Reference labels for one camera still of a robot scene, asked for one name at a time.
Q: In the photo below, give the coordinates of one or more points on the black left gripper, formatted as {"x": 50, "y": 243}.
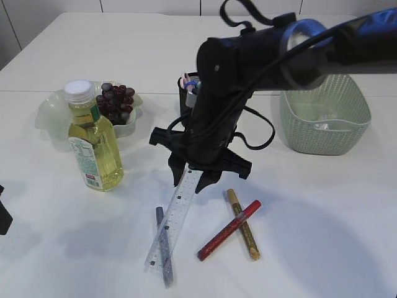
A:
{"x": 5, "y": 219}

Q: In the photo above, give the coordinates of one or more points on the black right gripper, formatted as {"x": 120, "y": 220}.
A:
{"x": 208, "y": 159}

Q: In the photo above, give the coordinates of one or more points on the red glitter pen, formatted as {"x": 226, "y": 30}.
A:
{"x": 228, "y": 230}

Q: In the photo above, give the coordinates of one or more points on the silver glitter pen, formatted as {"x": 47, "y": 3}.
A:
{"x": 168, "y": 275}

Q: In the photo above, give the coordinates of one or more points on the clear plastic ruler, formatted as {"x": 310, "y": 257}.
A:
{"x": 174, "y": 217}

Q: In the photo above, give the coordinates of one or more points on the pink purple scissors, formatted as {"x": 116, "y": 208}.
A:
{"x": 186, "y": 82}

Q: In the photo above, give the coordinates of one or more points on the gold glitter pen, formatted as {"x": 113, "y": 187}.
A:
{"x": 244, "y": 229}

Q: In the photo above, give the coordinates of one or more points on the purple artificial grape bunch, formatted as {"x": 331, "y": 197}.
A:
{"x": 115, "y": 102}

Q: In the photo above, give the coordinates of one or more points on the yellow tea bottle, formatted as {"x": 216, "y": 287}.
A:
{"x": 92, "y": 138}

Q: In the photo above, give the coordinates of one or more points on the clear plastic sheet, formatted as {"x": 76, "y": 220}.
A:
{"x": 325, "y": 120}

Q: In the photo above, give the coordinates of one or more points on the blue scissors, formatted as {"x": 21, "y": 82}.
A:
{"x": 193, "y": 87}

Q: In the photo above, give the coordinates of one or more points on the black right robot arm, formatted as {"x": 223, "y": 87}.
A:
{"x": 287, "y": 55}

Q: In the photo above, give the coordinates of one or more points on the black mesh pen holder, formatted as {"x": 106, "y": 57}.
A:
{"x": 183, "y": 108}

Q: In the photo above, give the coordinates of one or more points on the pale green wavy plate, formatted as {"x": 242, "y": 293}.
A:
{"x": 54, "y": 118}

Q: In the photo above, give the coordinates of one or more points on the green woven plastic basket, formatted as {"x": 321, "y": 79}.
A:
{"x": 338, "y": 93}

